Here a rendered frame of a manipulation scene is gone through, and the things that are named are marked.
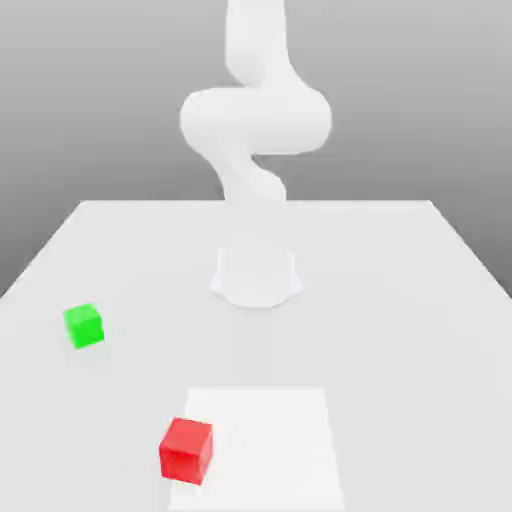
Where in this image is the small green cube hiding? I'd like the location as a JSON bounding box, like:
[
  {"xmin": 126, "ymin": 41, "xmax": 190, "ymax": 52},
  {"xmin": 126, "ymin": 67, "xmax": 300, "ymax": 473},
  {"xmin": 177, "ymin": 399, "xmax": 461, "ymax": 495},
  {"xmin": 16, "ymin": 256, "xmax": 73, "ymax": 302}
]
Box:
[{"xmin": 62, "ymin": 302, "xmax": 106, "ymax": 351}]

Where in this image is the small red cube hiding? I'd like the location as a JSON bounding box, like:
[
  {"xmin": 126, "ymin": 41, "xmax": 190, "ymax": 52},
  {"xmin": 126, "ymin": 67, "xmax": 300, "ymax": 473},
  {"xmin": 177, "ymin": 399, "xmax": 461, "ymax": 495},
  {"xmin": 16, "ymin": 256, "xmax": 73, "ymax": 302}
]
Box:
[{"xmin": 158, "ymin": 416, "xmax": 214, "ymax": 487}]

